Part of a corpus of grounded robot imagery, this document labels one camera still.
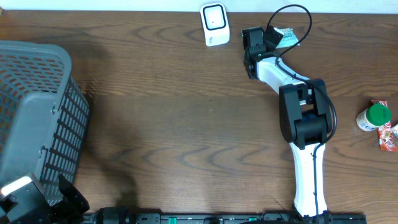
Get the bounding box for teal wet wipes pack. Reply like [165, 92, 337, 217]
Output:
[276, 28, 299, 49]

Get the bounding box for green lid jar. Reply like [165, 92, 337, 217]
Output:
[356, 103, 392, 131]

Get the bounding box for red snack bar wrapper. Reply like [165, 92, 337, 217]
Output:
[371, 100, 397, 152]

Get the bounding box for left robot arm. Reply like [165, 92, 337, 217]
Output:
[1, 174, 136, 224]

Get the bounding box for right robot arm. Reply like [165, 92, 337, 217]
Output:
[242, 27, 336, 223]

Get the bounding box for white barcode scanner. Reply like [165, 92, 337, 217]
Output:
[200, 2, 230, 47]

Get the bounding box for grey plastic basket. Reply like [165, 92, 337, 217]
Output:
[1, 40, 90, 205]

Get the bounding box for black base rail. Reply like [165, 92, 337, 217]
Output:
[82, 212, 366, 224]

